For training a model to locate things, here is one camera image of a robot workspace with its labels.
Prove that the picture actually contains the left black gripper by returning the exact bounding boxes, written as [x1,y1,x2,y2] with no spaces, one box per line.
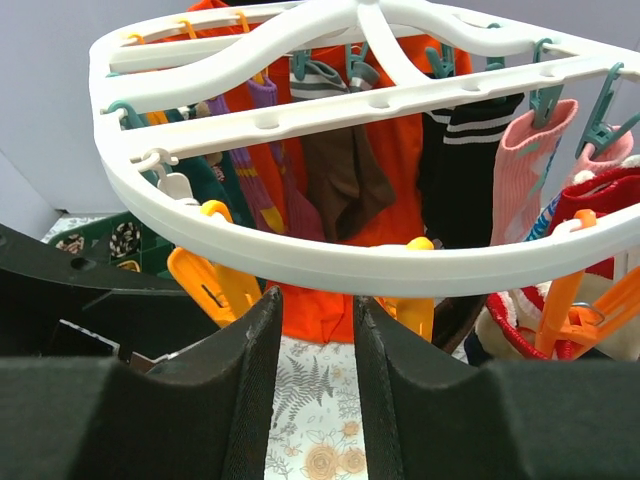
[1,226,283,479]

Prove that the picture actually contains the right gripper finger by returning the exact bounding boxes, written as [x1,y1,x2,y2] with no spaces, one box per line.
[354,297,639,479]

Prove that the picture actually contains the orange hanger clip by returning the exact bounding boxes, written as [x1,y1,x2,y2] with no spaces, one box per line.
[167,199,264,329]
[534,204,639,359]

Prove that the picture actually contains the white sock clip hanger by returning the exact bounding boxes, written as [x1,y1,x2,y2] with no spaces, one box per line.
[89,1,639,298]

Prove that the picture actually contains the navy beige red sock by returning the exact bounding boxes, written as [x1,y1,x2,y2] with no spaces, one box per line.
[464,283,639,366]

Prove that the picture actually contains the floral table mat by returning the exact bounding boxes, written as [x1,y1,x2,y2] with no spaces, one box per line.
[39,212,481,480]

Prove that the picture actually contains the orange t-shirt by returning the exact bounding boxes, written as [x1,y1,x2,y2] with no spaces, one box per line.
[164,0,474,345]

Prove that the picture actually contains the green divided organizer tray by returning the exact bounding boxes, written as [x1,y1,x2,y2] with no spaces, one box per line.
[45,211,174,279]

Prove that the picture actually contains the purple yellow sock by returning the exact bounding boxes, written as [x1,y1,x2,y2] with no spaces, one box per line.
[204,74,326,241]

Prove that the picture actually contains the teal green sock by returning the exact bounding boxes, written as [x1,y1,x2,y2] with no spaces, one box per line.
[171,152,255,228]

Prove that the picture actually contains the pink patterned sock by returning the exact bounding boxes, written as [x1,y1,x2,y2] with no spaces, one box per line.
[490,99,579,246]
[524,131,634,241]

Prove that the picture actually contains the black striped sock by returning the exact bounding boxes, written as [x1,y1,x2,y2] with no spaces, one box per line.
[417,93,524,249]

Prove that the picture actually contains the brown striped-cuff sock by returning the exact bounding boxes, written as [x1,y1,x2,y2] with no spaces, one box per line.
[289,60,396,242]

